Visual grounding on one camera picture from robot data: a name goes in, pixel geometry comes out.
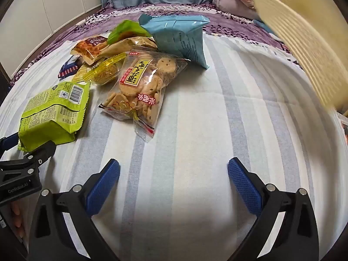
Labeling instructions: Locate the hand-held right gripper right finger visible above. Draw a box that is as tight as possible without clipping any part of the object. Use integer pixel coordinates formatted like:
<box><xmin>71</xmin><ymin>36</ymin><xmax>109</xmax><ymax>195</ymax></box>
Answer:
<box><xmin>228</xmin><ymin>158</ymin><xmax>320</xmax><ymax>261</ymax></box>

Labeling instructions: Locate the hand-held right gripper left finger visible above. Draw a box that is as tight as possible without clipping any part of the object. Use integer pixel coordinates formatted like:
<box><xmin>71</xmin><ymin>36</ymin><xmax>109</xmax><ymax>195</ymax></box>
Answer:
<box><xmin>28</xmin><ymin>158</ymin><xmax>121</xmax><ymax>261</ymax></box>

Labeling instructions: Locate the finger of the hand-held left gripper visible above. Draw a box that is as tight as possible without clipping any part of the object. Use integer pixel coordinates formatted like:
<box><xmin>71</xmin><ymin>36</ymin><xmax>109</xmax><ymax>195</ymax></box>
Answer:
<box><xmin>0</xmin><ymin>133</ymin><xmax>19</xmax><ymax>155</ymax></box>
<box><xmin>23</xmin><ymin>141</ymin><xmax>57</xmax><ymax>169</ymax></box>

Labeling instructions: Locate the lime green snack packet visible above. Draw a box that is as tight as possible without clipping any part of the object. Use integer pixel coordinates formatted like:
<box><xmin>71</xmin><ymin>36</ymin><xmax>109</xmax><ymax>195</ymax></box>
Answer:
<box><xmin>18</xmin><ymin>82</ymin><xmax>91</xmax><ymax>152</ymax></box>

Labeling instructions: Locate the blue red-striped snack packet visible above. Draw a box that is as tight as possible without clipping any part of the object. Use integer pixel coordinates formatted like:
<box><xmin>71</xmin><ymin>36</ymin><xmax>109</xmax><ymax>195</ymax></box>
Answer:
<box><xmin>58</xmin><ymin>55</ymin><xmax>82</xmax><ymax>78</ymax></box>

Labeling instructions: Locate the clear biscuit bag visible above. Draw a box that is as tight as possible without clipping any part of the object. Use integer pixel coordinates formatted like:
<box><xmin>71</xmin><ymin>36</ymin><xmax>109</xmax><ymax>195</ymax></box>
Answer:
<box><xmin>98</xmin><ymin>50</ymin><xmax>189</xmax><ymax>143</ymax></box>

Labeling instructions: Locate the yellow clear snack packet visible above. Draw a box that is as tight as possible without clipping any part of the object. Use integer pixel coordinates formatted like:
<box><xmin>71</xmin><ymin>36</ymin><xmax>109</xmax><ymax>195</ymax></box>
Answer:
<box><xmin>72</xmin><ymin>54</ymin><xmax>127</xmax><ymax>85</ymax></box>

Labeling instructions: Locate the orange snack packet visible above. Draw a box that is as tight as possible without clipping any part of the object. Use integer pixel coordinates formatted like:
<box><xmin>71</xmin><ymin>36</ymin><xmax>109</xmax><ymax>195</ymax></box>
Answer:
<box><xmin>71</xmin><ymin>35</ymin><xmax>109</xmax><ymax>65</ymax></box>

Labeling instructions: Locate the cream plastic basket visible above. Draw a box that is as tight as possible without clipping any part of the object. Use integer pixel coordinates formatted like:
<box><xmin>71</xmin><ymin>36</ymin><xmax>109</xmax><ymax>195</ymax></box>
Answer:
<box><xmin>239</xmin><ymin>0</ymin><xmax>348</xmax><ymax>109</ymax></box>

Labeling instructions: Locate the green and tan snack bag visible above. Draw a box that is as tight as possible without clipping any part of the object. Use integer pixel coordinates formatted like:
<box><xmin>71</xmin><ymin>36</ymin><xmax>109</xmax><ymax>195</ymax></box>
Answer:
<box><xmin>105</xmin><ymin>20</ymin><xmax>158</xmax><ymax>60</ymax></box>

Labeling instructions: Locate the light blue snack bag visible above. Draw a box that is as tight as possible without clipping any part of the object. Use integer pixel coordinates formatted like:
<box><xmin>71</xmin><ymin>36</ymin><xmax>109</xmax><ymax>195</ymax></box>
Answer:
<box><xmin>139</xmin><ymin>14</ymin><xmax>210</xmax><ymax>70</ymax></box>

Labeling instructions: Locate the person's left hand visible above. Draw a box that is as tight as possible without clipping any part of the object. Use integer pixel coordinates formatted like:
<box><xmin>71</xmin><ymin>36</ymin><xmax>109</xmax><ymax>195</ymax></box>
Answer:
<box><xmin>10</xmin><ymin>202</ymin><xmax>25</xmax><ymax>237</ymax></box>

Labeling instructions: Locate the white wardrobe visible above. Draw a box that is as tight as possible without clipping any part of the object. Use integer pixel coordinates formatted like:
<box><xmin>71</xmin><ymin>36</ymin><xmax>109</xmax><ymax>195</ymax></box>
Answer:
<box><xmin>0</xmin><ymin>0</ymin><xmax>102</xmax><ymax>79</ymax></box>

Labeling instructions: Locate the purple floral blanket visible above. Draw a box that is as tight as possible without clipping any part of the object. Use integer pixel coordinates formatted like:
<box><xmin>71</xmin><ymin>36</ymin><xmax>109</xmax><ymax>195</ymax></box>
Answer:
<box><xmin>11</xmin><ymin>1</ymin><xmax>291</xmax><ymax>85</ymax></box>

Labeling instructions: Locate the pink pillow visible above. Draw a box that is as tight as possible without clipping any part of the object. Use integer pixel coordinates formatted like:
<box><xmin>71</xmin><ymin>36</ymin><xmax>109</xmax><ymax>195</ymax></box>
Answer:
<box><xmin>212</xmin><ymin>0</ymin><xmax>259</xmax><ymax>19</ymax></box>

